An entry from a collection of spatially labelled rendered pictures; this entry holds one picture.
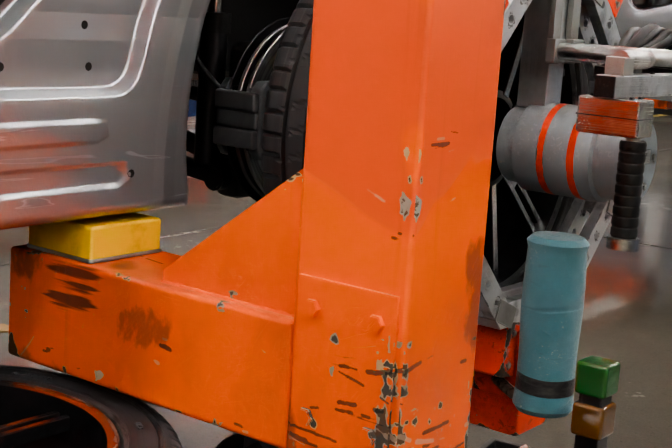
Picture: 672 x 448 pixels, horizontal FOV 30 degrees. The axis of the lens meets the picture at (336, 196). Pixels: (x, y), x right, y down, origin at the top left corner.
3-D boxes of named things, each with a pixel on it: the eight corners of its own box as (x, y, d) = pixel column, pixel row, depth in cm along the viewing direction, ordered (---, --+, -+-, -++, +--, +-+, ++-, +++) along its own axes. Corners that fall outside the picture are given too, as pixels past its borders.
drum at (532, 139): (532, 183, 201) (540, 97, 199) (656, 203, 189) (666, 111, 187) (488, 190, 190) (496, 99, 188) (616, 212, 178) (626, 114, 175)
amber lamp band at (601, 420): (583, 426, 148) (587, 393, 148) (614, 434, 146) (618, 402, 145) (568, 433, 145) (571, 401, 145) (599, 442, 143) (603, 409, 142)
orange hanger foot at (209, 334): (92, 334, 191) (100, 111, 186) (366, 420, 160) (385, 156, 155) (4, 354, 178) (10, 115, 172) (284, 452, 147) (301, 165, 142)
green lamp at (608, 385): (587, 385, 148) (591, 353, 147) (618, 394, 145) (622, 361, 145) (572, 393, 144) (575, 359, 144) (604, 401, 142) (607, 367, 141)
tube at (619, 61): (554, 64, 188) (560, -6, 186) (675, 76, 177) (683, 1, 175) (495, 65, 174) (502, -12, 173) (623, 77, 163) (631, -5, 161)
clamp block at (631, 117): (590, 129, 171) (594, 91, 170) (652, 137, 166) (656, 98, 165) (573, 131, 167) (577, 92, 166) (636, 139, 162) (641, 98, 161)
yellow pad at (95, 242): (98, 236, 186) (99, 203, 185) (163, 252, 178) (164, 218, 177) (24, 247, 175) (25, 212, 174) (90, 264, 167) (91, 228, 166)
